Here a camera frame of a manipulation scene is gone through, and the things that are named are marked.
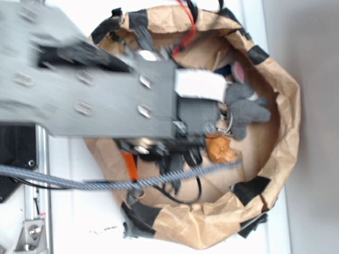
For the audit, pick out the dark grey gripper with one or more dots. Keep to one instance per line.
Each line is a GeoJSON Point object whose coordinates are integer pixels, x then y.
{"type": "Point", "coordinates": [196, 116]}

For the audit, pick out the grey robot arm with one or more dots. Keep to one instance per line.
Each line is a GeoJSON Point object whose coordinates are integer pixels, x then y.
{"type": "Point", "coordinates": [53, 76]}

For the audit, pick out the silver key bunch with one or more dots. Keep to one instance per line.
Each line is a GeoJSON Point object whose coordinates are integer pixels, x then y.
{"type": "Point", "coordinates": [225, 121]}

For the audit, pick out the white label tag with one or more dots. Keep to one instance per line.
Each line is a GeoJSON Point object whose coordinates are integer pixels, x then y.
{"type": "Point", "coordinates": [200, 84]}

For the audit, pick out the brown conch seashell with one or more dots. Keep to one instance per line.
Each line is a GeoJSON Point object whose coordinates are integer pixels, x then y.
{"type": "Point", "coordinates": [219, 150]}

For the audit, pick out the grey plush bunny toy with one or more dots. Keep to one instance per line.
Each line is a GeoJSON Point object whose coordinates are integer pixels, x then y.
{"type": "Point", "coordinates": [244, 104]}

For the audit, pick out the orange toy carrot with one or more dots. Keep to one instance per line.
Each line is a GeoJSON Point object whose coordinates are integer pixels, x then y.
{"type": "Point", "coordinates": [131, 165]}

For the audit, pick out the brown paper bag bin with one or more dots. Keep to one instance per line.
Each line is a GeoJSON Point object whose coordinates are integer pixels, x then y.
{"type": "Point", "coordinates": [233, 201]}

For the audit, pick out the aluminium extrusion rail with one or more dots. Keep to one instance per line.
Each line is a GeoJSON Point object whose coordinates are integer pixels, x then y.
{"type": "Point", "coordinates": [38, 200]}

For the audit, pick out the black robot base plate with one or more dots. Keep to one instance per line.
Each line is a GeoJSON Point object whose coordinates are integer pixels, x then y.
{"type": "Point", "coordinates": [18, 149]}

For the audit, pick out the metal corner bracket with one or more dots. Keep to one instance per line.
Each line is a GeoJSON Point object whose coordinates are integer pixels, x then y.
{"type": "Point", "coordinates": [32, 238]}

